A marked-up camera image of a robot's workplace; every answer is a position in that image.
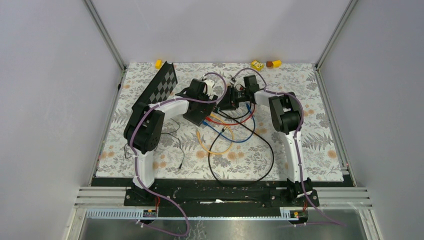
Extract black white checkerboard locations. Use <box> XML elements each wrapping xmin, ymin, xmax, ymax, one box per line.
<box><xmin>131</xmin><ymin>61</ymin><xmax>178</xmax><ymax>112</ymax></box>

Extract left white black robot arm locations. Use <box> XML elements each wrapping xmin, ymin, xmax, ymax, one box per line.
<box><xmin>124</xmin><ymin>79</ymin><xmax>218</xmax><ymax>206</ymax></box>

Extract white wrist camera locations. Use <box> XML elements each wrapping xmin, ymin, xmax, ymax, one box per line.
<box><xmin>203</xmin><ymin>79</ymin><xmax>216</xmax><ymax>96</ymax></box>
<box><xmin>230</xmin><ymin>77</ymin><xmax>245</xmax><ymax>91</ymax></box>

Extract yellow ethernet cable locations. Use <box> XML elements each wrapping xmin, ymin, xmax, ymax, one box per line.
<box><xmin>196</xmin><ymin>114</ymin><xmax>235</xmax><ymax>156</ymax></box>

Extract black ethernet cable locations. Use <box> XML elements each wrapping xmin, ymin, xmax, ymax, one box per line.
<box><xmin>207</xmin><ymin>107</ymin><xmax>276</xmax><ymax>185</ymax></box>

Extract red ethernet cable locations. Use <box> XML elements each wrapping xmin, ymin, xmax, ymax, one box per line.
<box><xmin>205</xmin><ymin>99</ymin><xmax>257</xmax><ymax>127</ymax></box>

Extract small yellow block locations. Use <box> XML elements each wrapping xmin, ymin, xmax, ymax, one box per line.
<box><xmin>154</xmin><ymin>59</ymin><xmax>163</xmax><ymax>70</ymax></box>

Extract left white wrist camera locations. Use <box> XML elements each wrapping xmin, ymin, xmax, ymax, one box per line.
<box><xmin>203</xmin><ymin>79</ymin><xmax>216</xmax><ymax>96</ymax></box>

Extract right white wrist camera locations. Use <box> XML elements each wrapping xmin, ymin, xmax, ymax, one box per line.
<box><xmin>230</xmin><ymin>77</ymin><xmax>245</xmax><ymax>91</ymax></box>

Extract black power adapter with cord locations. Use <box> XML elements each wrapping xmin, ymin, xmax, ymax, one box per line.
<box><xmin>124</xmin><ymin>119</ymin><xmax>186</xmax><ymax>170</ymax></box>

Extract floral patterned table mat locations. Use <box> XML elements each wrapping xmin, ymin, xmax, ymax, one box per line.
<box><xmin>95</xmin><ymin>62</ymin><xmax>343</xmax><ymax>182</ymax></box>

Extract black network switch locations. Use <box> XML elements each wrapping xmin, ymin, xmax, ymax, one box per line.
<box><xmin>182</xmin><ymin>101</ymin><xmax>216</xmax><ymax>127</ymax></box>

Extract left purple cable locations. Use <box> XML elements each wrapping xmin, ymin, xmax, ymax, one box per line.
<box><xmin>128</xmin><ymin>72</ymin><xmax>229</xmax><ymax>238</ymax></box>

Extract yellow owl toy block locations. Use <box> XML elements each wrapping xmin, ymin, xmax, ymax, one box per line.
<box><xmin>250</xmin><ymin>60</ymin><xmax>264</xmax><ymax>72</ymax></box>

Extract blue ethernet cable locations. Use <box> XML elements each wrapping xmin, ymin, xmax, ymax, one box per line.
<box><xmin>202</xmin><ymin>103</ymin><xmax>258</xmax><ymax>144</ymax></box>

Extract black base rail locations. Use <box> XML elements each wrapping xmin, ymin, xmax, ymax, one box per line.
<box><xmin>91</xmin><ymin>177</ymin><xmax>320</xmax><ymax>218</ymax></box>

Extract yellow rectangular block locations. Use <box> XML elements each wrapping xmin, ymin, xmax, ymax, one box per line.
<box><xmin>272</xmin><ymin>60</ymin><xmax>282</xmax><ymax>68</ymax></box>

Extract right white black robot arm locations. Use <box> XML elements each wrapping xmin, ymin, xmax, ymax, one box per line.
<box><xmin>217</xmin><ymin>75</ymin><xmax>313</xmax><ymax>206</ymax></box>

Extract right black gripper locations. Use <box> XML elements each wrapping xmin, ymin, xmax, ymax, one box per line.
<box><xmin>216</xmin><ymin>86</ymin><xmax>249</xmax><ymax>112</ymax></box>

